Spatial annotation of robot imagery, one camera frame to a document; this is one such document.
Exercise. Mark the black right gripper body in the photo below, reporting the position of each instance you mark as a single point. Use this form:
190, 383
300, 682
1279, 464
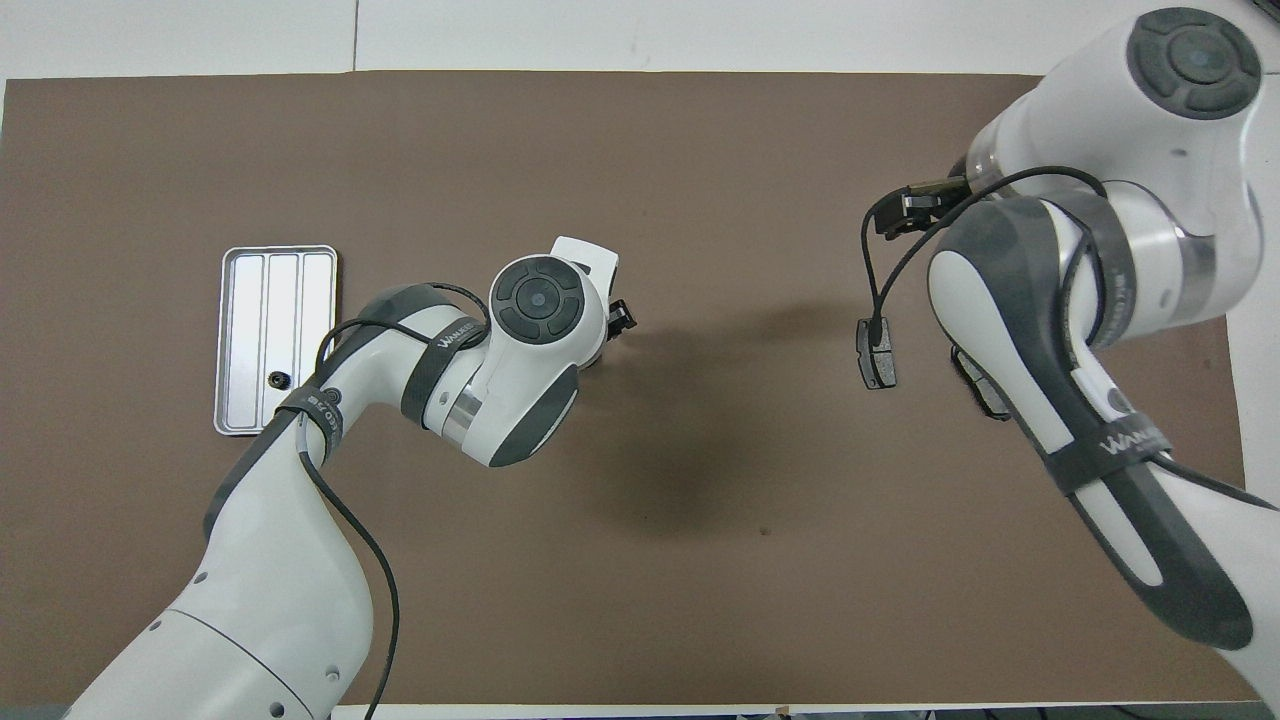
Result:
922, 208

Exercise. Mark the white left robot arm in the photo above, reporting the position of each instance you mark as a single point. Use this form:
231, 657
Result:
270, 600

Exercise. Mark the short dark brake pad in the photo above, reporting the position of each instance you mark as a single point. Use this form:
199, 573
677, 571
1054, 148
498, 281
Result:
880, 365

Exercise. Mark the brown table mat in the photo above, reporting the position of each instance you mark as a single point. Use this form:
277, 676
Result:
700, 560

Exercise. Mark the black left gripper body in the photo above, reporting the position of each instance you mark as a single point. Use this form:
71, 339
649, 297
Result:
610, 318

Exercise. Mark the long dark brake pad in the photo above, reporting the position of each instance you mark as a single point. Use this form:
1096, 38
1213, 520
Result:
968, 368

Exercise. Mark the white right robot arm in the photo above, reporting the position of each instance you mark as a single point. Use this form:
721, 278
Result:
1100, 100

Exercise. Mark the silver metal tray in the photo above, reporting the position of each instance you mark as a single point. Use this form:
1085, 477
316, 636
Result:
250, 330

